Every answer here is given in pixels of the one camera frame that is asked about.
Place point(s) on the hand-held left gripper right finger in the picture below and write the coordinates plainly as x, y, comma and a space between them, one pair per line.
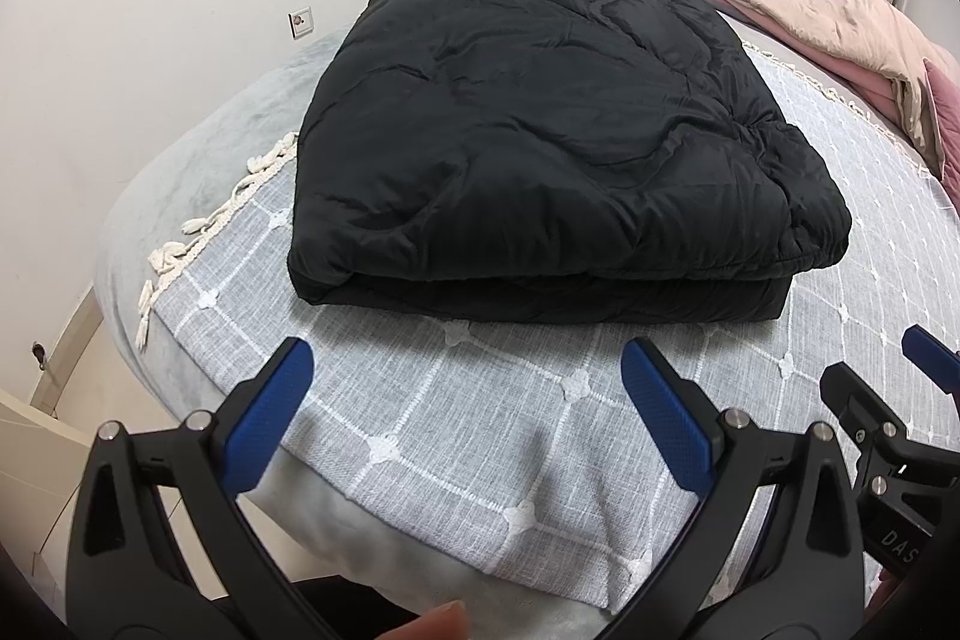
667, 415

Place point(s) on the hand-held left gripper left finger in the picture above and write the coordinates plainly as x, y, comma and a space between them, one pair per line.
270, 415

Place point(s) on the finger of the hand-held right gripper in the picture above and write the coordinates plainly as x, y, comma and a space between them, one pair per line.
862, 404
930, 351

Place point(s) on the black quilted down jacket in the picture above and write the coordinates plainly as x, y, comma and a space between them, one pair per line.
540, 145

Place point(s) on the person's left hand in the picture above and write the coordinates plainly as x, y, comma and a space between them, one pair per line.
439, 621

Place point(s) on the grey checked tasselled blanket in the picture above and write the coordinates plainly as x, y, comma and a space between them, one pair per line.
450, 400

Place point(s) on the pink pillow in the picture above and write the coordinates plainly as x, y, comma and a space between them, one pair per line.
946, 123

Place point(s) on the white cabinet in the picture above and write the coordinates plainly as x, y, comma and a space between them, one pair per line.
37, 452

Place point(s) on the grey bed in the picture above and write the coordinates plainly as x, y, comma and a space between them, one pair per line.
225, 138

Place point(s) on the beige quilt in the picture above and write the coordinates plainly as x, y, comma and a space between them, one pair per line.
825, 25

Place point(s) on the white wall socket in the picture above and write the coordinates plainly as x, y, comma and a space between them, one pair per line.
302, 21

